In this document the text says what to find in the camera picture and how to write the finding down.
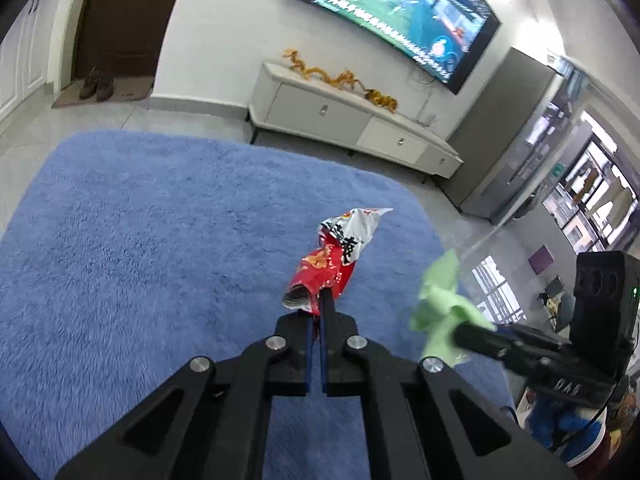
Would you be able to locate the grey refrigerator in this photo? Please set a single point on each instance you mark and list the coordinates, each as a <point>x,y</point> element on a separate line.
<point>495,135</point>

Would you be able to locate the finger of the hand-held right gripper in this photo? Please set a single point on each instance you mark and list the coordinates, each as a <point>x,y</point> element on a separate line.
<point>535,337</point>
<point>475,339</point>

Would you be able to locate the red white snack packet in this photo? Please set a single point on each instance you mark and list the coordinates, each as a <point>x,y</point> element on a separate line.
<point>330,260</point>

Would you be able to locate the brown shoe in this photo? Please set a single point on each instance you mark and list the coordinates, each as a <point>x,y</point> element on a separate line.
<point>89,85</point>
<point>106,88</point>

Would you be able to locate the row of hanging clothes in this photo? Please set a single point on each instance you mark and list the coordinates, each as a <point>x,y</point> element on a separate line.
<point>600,195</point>

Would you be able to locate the purple stool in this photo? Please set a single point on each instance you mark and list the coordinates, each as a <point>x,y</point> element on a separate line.
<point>541,259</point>

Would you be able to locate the brown doormat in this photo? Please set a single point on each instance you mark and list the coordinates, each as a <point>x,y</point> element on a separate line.
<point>131,93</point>

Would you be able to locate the wall-mounted television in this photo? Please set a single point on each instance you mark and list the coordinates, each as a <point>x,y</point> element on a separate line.
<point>400,10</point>

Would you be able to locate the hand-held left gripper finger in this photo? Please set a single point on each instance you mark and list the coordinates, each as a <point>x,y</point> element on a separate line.
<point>324,360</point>
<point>312,355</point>

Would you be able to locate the person's right hand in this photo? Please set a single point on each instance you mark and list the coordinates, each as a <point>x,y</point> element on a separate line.
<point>560,420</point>

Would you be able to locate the blue fluffy carpet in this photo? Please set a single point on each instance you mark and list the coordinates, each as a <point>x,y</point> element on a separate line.
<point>125,260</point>

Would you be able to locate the grey white television cabinet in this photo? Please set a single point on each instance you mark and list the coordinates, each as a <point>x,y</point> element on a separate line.
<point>320,115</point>

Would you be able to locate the dark brown door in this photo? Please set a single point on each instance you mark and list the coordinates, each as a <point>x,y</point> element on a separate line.
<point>125,20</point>

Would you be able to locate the golden tiger figurine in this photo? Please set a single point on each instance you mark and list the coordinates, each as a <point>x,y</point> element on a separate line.
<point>382,100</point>

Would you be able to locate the green paper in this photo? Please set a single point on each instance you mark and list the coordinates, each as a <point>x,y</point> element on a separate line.
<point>440,300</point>

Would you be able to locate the white shoe cabinet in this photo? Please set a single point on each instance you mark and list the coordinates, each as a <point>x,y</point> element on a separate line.
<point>20,60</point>

